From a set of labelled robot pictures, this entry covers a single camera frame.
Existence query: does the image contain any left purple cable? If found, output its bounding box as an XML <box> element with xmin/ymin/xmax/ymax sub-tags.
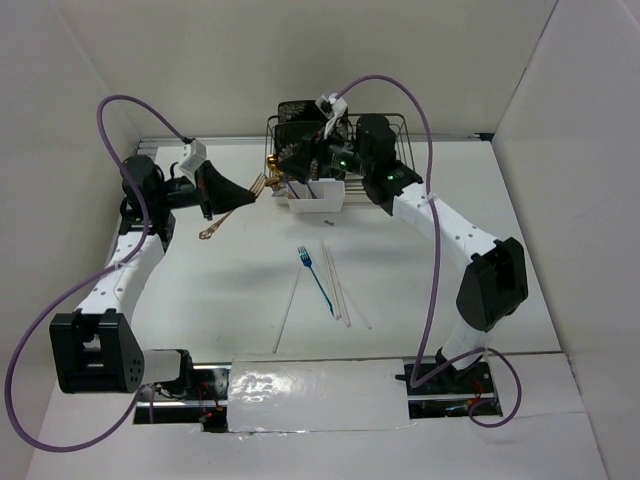
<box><xmin>7</xmin><ymin>94</ymin><xmax>194</xmax><ymax>454</ymax></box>

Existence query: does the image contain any black floral plate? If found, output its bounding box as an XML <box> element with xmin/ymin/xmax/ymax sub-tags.
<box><xmin>274</xmin><ymin>121</ymin><xmax>323</xmax><ymax>160</ymax></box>
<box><xmin>277</xmin><ymin>100</ymin><xmax>326</xmax><ymax>123</ymax></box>

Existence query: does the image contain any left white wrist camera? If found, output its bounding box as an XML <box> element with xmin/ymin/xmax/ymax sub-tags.
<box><xmin>179</xmin><ymin>139</ymin><xmax>207</xmax><ymax>177</ymax></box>

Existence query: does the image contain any blue fork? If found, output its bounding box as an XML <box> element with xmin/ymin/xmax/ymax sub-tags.
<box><xmin>298</xmin><ymin>246</ymin><xmax>334</xmax><ymax>315</ymax></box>

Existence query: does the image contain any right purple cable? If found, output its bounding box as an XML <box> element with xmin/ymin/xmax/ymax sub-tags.
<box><xmin>334</xmin><ymin>74</ymin><xmax>521</xmax><ymax>429</ymax></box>

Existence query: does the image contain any rear black floral plate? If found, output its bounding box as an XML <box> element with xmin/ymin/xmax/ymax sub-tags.
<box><xmin>277</xmin><ymin>100</ymin><xmax>326</xmax><ymax>123</ymax></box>

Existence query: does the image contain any iridescent pink spoon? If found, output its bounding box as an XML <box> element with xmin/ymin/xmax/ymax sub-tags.
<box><xmin>286</xmin><ymin>181</ymin><xmax>305</xmax><ymax>200</ymax></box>

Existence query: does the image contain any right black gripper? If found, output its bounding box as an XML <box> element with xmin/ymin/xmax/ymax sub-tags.
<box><xmin>275</xmin><ymin>118</ymin><xmax>372</xmax><ymax>185</ymax></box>

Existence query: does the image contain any wire dish rack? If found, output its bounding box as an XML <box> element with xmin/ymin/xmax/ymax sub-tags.
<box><xmin>266</xmin><ymin>112</ymin><xmax>415</xmax><ymax>194</ymax></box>

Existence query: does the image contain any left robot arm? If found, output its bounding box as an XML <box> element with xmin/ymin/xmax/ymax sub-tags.
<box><xmin>49</xmin><ymin>155</ymin><xmax>258</xmax><ymax>399</ymax></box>

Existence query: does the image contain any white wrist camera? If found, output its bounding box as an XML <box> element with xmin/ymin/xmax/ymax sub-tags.
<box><xmin>315</xmin><ymin>93</ymin><xmax>348</xmax><ymax>139</ymax></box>
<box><xmin>179</xmin><ymin>139</ymin><xmax>207</xmax><ymax>177</ymax></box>

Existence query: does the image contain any front black floral plate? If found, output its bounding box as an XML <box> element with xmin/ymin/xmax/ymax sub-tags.
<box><xmin>274</xmin><ymin>121</ymin><xmax>323</xmax><ymax>160</ymax></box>

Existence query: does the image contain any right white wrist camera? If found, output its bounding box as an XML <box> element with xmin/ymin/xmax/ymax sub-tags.
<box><xmin>315</xmin><ymin>93</ymin><xmax>348</xmax><ymax>139</ymax></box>

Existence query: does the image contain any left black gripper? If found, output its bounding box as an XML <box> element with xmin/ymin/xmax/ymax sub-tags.
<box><xmin>155</xmin><ymin>160</ymin><xmax>255</xmax><ymax>221</ymax></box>

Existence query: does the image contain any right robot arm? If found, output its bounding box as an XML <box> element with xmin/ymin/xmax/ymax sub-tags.
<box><xmin>274</xmin><ymin>113</ymin><xmax>529</xmax><ymax>392</ymax></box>

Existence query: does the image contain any white utensil caddy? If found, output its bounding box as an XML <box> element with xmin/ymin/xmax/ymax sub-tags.
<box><xmin>287</xmin><ymin>178</ymin><xmax>346</xmax><ymax>214</ymax></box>

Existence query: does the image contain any purple cable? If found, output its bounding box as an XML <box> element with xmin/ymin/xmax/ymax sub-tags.
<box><xmin>334</xmin><ymin>74</ymin><xmax>521</xmax><ymax>429</ymax></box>
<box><xmin>7</xmin><ymin>94</ymin><xmax>194</xmax><ymax>454</ymax></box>

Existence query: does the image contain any gold fork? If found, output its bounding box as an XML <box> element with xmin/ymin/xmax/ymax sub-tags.
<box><xmin>198</xmin><ymin>173</ymin><xmax>267</xmax><ymax>240</ymax></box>

